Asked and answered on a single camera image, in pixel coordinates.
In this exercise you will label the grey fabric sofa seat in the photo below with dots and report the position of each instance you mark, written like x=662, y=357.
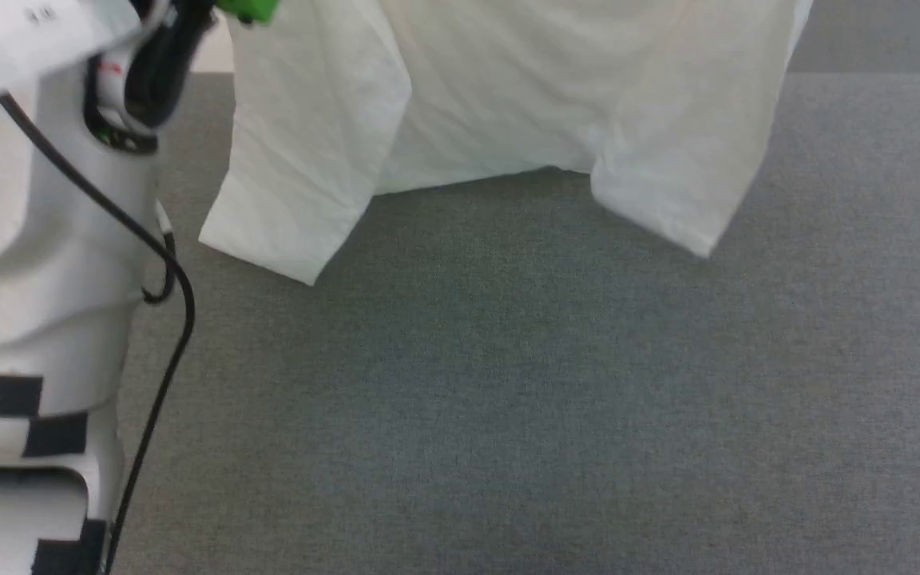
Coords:
x=508, y=383

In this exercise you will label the white t-shirt garment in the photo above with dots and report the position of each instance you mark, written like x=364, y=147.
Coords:
x=508, y=88

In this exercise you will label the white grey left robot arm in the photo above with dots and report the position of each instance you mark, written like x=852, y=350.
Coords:
x=37, y=239

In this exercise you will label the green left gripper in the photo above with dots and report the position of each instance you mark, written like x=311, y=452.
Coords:
x=251, y=9

